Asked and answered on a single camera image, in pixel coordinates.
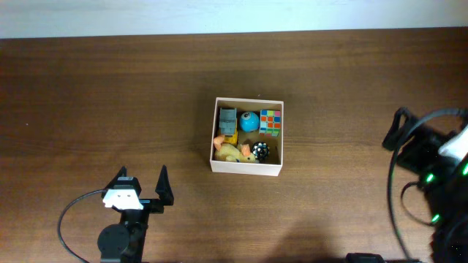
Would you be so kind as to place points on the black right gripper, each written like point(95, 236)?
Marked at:
point(407, 155)

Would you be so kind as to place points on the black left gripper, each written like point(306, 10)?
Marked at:
point(164, 191)

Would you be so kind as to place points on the yellow plush duck toy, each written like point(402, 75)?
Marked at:
point(226, 152)

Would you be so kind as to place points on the yellow grey toy dump truck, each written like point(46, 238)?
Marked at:
point(228, 125)

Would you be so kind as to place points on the blue round robot ball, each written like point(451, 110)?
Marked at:
point(249, 121)

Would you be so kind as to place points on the small black round cap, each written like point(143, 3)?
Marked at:
point(261, 150)

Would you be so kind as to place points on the colourful puzzle cube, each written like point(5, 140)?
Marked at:
point(270, 123)

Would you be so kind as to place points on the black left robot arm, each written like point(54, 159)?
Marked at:
point(124, 241)

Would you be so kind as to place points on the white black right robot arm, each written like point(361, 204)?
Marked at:
point(447, 201)

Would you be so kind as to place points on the open white cardboard box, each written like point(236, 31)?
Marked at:
point(273, 164)

